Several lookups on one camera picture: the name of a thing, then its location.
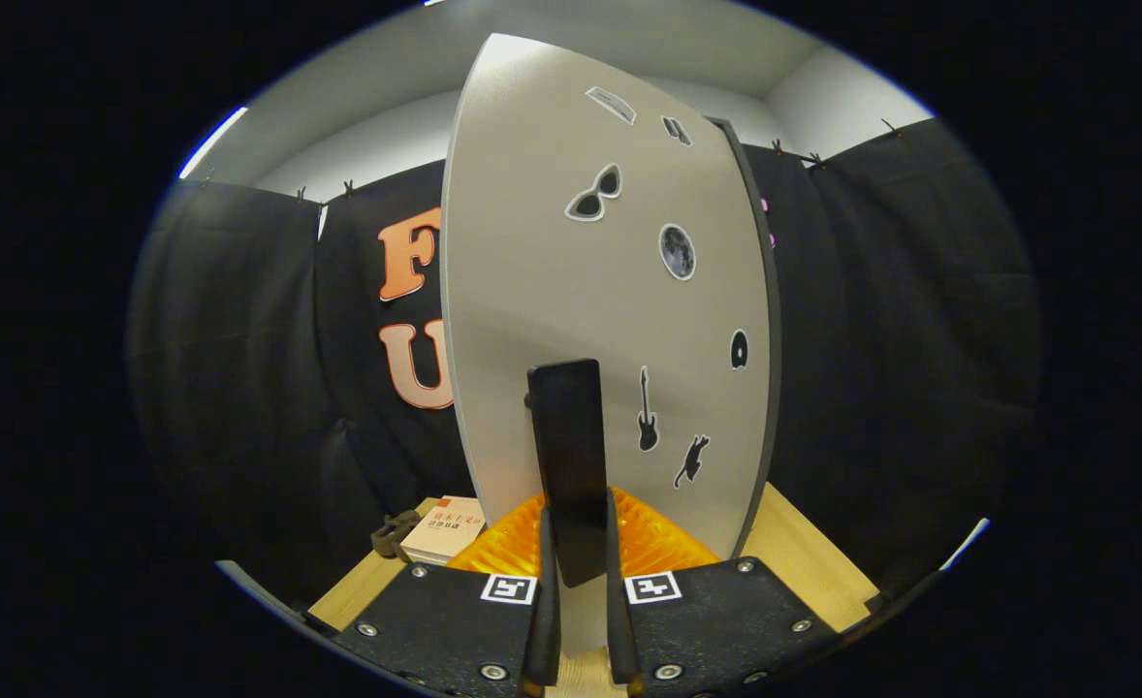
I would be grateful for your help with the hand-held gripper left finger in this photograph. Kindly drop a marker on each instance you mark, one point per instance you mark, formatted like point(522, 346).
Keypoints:
point(544, 620)

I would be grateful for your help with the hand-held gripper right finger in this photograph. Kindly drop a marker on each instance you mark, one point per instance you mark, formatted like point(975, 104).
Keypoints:
point(619, 620)

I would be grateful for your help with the dark grey shoe cabinet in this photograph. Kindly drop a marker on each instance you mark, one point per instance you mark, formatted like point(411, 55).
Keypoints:
point(775, 310)

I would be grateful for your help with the beige shoe cabinet door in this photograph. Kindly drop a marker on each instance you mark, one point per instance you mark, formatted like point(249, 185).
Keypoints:
point(552, 271)

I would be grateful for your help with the stack of books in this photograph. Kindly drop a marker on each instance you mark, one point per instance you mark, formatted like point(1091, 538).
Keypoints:
point(445, 533)

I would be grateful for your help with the dark brown clamp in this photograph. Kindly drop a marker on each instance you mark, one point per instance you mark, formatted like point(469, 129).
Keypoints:
point(392, 535)

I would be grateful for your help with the black backdrop cloth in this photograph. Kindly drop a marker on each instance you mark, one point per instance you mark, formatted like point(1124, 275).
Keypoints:
point(241, 339)

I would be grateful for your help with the ceiling light strip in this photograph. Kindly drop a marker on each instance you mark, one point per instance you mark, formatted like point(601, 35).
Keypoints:
point(212, 143)

